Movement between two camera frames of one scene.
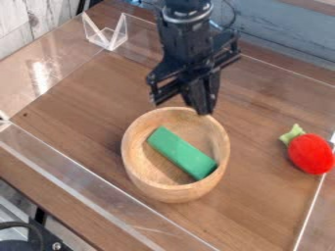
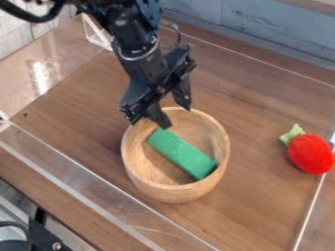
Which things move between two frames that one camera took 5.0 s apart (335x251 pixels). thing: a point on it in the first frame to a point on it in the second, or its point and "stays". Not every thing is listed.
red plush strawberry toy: [310, 151] stays
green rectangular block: [181, 153] stays
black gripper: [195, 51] to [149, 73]
